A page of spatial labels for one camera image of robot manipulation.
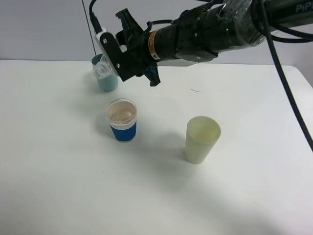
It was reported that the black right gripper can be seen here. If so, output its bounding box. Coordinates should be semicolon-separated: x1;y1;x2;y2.
115;8;178;86

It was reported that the clear plastic drink bottle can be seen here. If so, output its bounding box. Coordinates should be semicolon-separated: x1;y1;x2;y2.
91;54;115;79

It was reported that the glass cup with blue sleeve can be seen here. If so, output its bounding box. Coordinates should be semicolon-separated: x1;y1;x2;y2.
105;98;137;142

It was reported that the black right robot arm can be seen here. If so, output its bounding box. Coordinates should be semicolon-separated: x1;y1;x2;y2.
114;0;313;86

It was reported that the teal plastic cup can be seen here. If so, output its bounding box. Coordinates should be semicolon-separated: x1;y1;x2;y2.
91;53;119;92

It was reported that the pale yellow plastic cup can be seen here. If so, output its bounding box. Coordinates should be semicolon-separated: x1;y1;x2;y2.
184;116;221;165

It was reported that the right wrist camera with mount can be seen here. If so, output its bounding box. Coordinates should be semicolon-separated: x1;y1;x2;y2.
94;28;138;81

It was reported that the black right camera cable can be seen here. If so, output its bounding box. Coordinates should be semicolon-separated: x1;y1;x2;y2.
89;0;313;145

